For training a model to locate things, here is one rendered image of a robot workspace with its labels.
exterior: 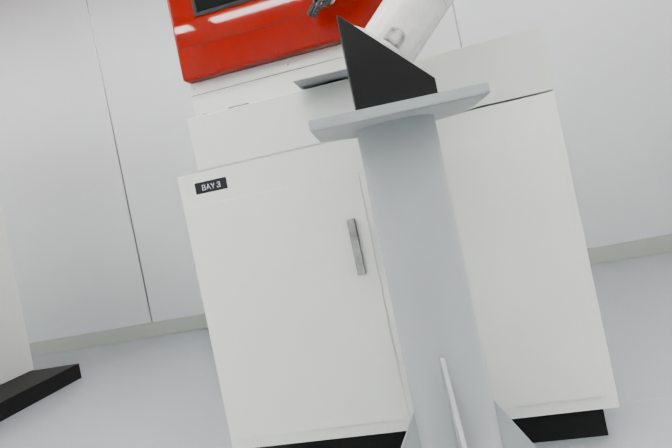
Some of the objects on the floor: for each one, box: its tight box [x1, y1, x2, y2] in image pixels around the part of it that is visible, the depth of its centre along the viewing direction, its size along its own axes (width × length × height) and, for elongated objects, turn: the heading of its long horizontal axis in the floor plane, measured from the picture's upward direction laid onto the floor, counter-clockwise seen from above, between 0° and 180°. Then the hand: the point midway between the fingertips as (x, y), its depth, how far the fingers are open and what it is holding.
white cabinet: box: [178, 91, 620, 448], centre depth 166 cm, size 64×96×82 cm, turn 170°
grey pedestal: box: [308, 82, 537, 448], centre depth 102 cm, size 51×44×82 cm
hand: (313, 10), depth 189 cm, fingers closed
